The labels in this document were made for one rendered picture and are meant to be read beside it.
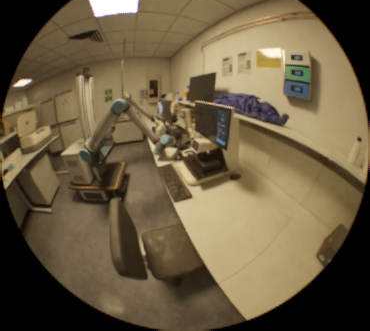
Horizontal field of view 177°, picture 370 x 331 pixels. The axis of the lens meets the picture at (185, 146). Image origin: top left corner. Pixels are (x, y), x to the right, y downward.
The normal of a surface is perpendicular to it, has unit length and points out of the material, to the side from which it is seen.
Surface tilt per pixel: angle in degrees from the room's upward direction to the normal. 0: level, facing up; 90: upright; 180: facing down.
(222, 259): 0
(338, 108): 90
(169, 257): 0
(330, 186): 90
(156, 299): 0
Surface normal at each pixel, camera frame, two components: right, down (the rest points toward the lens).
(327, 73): -0.92, 0.14
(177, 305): 0.03, -0.91
